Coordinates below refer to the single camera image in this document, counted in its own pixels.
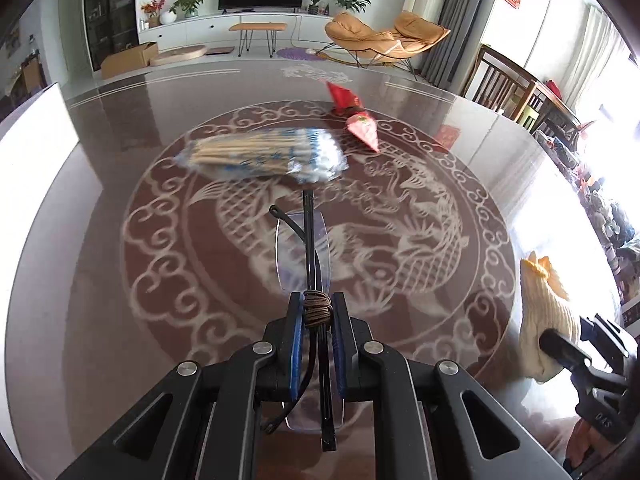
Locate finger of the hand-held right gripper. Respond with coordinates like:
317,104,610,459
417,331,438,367
538,328,608,386
580,314,633,376

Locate white sheer curtain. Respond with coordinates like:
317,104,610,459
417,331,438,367
560,5,616,106

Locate white door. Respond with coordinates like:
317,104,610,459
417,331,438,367
57,0,86,78

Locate cluttered wooden side table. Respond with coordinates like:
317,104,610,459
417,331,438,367
520,80,640,311

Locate brown cord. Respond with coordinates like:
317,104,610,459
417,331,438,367
301,290,334,332

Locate orange lounge chair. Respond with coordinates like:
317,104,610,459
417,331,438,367
324,10,452,68

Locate dark display cabinet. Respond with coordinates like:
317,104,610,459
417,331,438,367
82,0,138,72

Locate purple rug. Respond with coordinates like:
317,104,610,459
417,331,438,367
276,46,326,61

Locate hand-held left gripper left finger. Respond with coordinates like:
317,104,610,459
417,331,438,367
57,292,307,480

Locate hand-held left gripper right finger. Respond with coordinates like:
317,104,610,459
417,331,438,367
330,292,573,480

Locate red flower arrangement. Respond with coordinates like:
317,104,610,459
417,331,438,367
140,0,169,28

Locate wooden chair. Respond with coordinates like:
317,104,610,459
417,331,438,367
460,44,538,121

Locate cardboard box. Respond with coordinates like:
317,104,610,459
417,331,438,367
100,41,159,79

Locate round tan scratcher pad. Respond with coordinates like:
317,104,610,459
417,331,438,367
150,45,207,67

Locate orange bench with metal legs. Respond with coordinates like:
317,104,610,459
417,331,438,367
229,22,288,58

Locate red ribbon-tied packet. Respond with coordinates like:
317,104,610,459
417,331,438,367
326,81,382,153

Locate cream knitted glove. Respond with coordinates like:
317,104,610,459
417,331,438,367
518,251,583,381

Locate bushy green potted plant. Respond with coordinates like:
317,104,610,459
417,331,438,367
169,0,209,18

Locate cotton swab pack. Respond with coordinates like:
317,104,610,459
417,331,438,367
176,127,349,184

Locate grey curtain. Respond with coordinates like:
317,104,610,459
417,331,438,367
417,0,506,91

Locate white television cabinet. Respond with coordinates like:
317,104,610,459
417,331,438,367
137,11,341,56

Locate wooden dining furniture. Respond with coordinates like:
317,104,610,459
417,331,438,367
5,50,48,101

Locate clear glasses with dark frame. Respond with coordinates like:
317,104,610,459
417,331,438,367
262,190,346,453

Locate person's right hand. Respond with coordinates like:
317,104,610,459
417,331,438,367
565,417,618,471

